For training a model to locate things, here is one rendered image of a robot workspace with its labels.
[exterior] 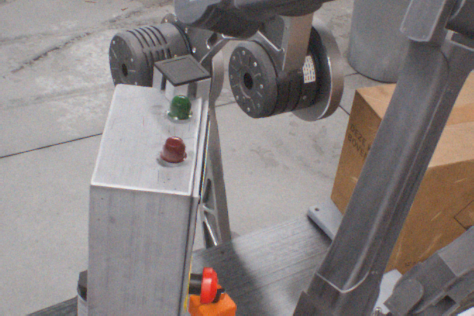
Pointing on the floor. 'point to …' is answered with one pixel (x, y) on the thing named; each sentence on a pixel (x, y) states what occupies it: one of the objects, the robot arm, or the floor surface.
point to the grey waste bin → (379, 32)
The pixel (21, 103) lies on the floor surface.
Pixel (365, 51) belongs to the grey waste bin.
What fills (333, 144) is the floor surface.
